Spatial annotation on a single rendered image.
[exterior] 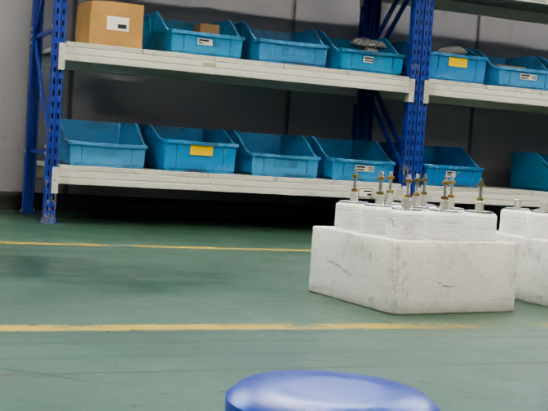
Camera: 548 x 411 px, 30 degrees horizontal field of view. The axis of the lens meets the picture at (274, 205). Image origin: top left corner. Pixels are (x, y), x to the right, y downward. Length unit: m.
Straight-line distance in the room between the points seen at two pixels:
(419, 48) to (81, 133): 1.72
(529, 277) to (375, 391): 2.77
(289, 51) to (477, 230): 2.39
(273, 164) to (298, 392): 4.68
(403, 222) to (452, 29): 3.74
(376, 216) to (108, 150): 2.20
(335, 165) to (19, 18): 1.72
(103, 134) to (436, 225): 2.78
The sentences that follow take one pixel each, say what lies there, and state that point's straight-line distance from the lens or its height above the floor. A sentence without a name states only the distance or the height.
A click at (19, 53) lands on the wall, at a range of 5.28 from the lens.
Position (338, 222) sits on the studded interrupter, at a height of 0.20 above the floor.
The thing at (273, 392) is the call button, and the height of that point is 0.33.
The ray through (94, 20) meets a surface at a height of 0.90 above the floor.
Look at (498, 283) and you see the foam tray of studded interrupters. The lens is 2.69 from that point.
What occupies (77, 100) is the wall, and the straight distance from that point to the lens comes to 5.32.
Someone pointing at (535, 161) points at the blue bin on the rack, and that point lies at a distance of 5.90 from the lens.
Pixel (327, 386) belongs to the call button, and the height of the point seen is 0.33.
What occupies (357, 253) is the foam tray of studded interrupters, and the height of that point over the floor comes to 0.13.
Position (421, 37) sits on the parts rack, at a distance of 5.21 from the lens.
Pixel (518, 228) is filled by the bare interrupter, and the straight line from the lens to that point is 3.08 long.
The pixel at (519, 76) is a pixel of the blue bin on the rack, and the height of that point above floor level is 0.86.
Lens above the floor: 0.37
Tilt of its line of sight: 3 degrees down
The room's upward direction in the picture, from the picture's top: 4 degrees clockwise
